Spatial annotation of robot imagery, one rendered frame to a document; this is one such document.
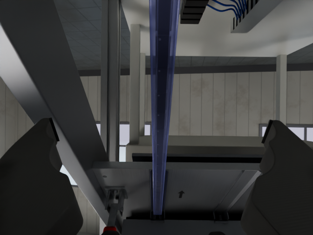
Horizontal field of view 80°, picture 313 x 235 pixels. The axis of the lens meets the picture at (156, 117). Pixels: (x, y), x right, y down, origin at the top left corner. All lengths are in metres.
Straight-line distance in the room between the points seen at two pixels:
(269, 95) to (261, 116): 0.39
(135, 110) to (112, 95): 0.15
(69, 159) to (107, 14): 0.40
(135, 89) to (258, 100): 3.22
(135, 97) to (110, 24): 0.22
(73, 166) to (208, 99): 3.36
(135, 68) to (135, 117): 0.15
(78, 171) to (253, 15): 0.51
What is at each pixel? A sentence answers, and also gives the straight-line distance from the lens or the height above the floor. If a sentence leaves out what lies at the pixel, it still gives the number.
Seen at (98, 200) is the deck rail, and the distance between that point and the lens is 0.30.
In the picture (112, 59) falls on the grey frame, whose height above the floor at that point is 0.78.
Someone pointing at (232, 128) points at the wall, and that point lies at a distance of 3.57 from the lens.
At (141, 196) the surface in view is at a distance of 0.31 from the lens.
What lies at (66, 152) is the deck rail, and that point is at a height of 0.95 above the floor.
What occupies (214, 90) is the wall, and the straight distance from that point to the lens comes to 3.55.
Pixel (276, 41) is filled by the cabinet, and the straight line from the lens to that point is 0.90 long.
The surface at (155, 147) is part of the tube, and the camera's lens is 0.17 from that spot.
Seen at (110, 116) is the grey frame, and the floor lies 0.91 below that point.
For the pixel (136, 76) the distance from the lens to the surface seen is 0.61.
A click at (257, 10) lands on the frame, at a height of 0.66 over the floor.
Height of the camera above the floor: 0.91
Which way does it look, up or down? level
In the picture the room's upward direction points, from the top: 179 degrees counter-clockwise
